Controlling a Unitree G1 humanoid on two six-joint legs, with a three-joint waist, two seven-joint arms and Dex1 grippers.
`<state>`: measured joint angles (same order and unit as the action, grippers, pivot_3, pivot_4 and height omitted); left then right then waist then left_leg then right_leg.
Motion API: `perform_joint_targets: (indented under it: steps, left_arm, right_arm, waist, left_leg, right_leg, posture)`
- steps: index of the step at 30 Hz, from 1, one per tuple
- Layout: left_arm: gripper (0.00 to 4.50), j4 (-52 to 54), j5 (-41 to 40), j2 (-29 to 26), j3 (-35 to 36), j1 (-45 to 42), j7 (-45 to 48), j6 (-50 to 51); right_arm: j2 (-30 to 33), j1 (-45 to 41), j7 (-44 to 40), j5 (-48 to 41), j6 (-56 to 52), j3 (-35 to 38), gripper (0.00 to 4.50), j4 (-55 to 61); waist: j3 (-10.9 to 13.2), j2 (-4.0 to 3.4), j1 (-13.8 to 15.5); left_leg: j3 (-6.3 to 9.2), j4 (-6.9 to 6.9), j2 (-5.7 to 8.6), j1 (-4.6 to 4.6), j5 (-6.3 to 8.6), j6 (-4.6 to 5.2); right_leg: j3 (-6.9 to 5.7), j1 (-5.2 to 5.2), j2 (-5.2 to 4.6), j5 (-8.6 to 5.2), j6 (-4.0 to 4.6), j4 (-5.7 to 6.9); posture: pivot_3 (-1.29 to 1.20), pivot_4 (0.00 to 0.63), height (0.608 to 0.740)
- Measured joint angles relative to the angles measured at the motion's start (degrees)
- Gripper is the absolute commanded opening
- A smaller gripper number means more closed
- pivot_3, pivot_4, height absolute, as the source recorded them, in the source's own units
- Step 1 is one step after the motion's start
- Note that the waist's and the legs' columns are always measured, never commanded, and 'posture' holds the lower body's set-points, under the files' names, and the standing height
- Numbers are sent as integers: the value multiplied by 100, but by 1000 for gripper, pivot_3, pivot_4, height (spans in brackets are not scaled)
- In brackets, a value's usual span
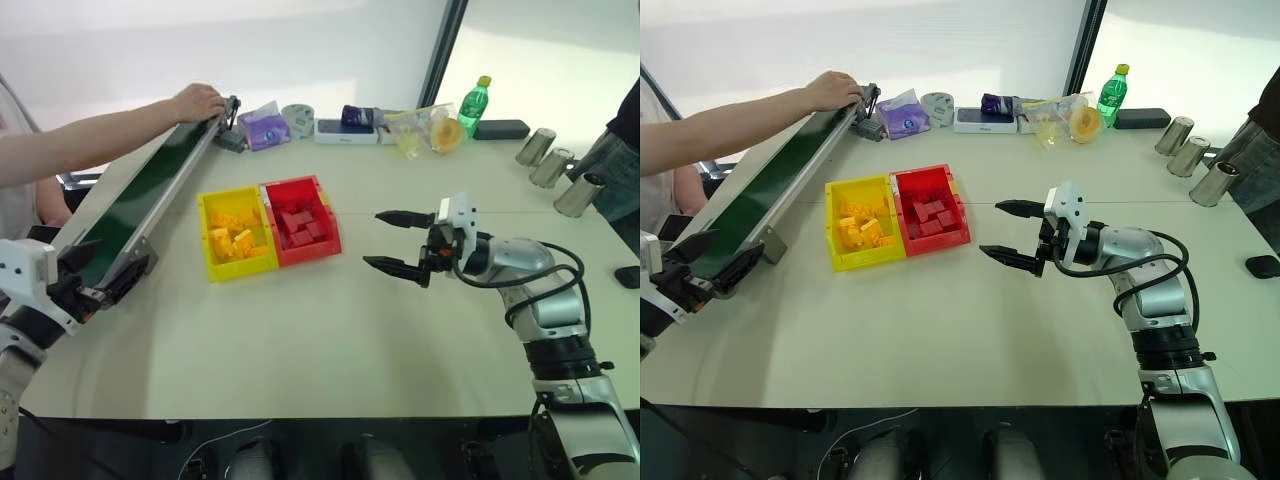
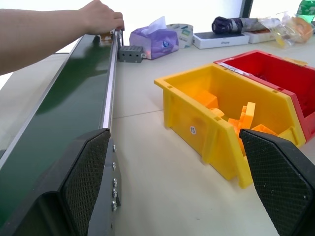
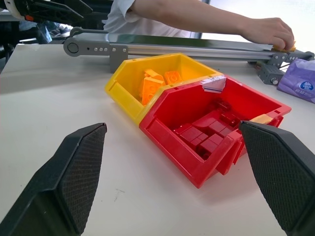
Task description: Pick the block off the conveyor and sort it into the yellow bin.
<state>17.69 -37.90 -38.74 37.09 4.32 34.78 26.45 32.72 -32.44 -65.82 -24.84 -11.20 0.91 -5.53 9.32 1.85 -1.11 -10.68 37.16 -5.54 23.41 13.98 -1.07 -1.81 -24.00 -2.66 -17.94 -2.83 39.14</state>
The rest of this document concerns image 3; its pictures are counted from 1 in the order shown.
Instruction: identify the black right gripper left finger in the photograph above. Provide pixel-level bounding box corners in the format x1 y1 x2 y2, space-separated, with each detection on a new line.
0 122 107 236

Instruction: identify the grey conveyor belt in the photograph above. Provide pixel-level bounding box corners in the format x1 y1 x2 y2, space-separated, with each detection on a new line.
63 27 315 74

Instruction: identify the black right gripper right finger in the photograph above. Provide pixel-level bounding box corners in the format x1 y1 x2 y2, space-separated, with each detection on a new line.
239 120 315 236

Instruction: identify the yellow plastic storage bin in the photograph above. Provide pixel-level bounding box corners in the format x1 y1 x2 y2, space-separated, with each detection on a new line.
105 53 223 123

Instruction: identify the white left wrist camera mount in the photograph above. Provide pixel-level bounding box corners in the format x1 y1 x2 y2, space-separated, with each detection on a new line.
3 0 28 21

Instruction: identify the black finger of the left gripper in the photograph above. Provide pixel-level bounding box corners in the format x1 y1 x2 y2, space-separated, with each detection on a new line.
46 10 85 24
50 0 94 15

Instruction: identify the red building block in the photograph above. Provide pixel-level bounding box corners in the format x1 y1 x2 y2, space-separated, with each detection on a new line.
208 119 235 137
198 134 226 158
175 123 209 146

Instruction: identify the orange square building block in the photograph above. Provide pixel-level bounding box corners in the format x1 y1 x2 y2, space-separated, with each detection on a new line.
164 70 184 86

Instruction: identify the blue patterned fabric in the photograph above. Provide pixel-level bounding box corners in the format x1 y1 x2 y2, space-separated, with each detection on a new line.
36 20 73 44

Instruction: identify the tan adhesive tape strip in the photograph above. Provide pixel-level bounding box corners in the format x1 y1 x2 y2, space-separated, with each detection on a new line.
250 114 273 124

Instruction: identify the orange triangular building block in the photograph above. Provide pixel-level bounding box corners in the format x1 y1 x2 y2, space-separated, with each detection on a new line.
141 76 165 106

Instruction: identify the person's bare hand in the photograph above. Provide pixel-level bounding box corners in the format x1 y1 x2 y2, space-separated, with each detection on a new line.
242 17 295 50

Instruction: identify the red plastic storage bin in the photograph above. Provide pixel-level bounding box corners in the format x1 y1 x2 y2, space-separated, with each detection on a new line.
139 75 292 189

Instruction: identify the grey metal box with knob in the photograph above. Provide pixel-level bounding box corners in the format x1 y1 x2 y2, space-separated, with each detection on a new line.
256 61 286 86

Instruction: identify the orange flat building block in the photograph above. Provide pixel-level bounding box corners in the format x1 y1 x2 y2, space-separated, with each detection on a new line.
143 69 161 79

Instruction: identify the purple tissue pack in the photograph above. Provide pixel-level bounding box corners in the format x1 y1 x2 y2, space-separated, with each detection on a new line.
277 59 315 104

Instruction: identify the person's white shirt torso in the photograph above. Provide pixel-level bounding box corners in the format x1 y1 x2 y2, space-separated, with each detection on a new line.
103 0 203 39

